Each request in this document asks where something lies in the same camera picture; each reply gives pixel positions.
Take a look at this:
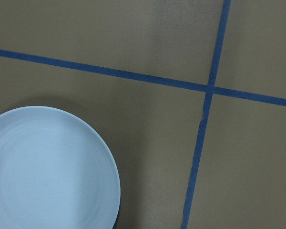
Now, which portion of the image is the long blue tape strip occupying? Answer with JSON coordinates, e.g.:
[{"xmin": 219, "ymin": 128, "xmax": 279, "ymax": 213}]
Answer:
[{"xmin": 0, "ymin": 49, "xmax": 286, "ymax": 106}]

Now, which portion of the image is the light blue plate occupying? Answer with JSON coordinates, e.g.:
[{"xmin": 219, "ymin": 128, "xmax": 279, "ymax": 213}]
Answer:
[{"xmin": 0, "ymin": 106, "xmax": 121, "ymax": 229}]

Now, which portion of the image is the crossing blue tape strip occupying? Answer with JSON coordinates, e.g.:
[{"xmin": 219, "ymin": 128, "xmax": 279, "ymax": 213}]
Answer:
[{"xmin": 180, "ymin": 0, "xmax": 231, "ymax": 229}]

